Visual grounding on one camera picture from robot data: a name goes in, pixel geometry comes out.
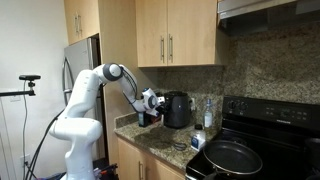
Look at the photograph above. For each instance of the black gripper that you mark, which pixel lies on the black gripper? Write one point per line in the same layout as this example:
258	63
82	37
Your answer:
160	108

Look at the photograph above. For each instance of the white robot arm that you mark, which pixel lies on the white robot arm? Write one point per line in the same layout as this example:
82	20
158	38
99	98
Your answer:
81	131

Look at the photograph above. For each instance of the black eyeglasses on counter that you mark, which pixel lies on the black eyeglasses on counter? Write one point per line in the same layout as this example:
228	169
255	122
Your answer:
180	146

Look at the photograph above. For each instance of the clear glass bottle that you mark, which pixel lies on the clear glass bottle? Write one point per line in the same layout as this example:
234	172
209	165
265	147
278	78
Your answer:
208	114

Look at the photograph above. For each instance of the lower wooden counter cabinet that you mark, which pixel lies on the lower wooden counter cabinet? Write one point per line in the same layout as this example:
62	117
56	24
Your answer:
135	163

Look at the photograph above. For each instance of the black frying pan front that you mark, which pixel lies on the black frying pan front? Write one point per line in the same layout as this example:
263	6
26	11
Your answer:
231	160

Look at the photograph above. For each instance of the steel range hood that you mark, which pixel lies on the steel range hood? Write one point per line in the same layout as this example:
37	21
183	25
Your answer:
240	17

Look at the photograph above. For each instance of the wooden cabinet above fridge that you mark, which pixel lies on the wooden cabinet above fridge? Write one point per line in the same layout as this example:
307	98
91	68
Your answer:
82	19

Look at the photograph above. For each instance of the black electric stove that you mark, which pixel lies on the black electric stove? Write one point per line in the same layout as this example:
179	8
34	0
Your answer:
285	135

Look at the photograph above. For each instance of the upper wooden wall cabinet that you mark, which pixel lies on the upper wooden wall cabinet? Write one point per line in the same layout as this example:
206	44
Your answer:
179	33

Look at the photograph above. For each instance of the black camera on stand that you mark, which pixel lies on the black camera on stand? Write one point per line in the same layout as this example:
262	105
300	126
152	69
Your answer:
30	79

